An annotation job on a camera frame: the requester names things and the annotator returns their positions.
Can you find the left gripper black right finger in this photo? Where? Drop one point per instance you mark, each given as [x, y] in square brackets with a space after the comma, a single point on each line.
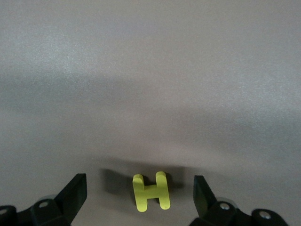
[202, 195]

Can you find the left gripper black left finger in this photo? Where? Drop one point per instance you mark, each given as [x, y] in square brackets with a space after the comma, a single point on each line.
[75, 193]

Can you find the yellow foam letter H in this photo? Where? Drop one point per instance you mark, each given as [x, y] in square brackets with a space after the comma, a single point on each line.
[151, 189]

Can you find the brown table cover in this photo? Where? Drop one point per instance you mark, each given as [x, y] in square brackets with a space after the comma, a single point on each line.
[150, 70]

